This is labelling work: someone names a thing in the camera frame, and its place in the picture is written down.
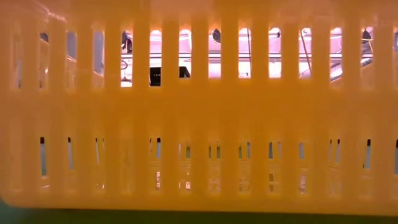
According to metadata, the yellow slotted plastic basket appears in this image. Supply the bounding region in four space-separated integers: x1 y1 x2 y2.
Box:
0 0 398 217

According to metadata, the long ceiling tube light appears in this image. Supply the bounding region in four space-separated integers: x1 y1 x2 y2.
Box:
238 52 374 60

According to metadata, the thin black hanging cable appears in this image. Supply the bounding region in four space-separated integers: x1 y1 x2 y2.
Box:
246 27 252 78

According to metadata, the yellow hanging cord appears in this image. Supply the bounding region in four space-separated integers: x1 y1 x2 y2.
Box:
299 29 312 78

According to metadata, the silver ventilation duct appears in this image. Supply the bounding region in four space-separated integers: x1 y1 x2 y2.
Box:
330 57 374 82

